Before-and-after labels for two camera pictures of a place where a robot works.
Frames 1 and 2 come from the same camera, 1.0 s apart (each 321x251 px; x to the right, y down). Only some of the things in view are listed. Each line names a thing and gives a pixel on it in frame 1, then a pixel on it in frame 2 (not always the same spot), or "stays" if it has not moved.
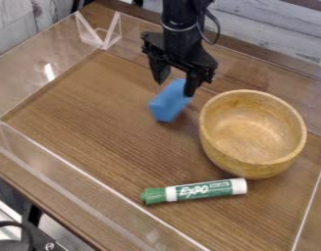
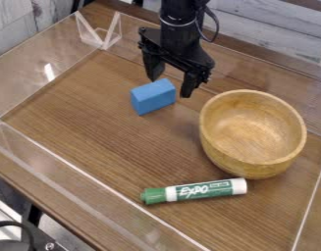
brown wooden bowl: (251, 132) stays
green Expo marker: (194, 191) stays
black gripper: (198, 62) stays
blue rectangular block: (168, 100) → (154, 96)
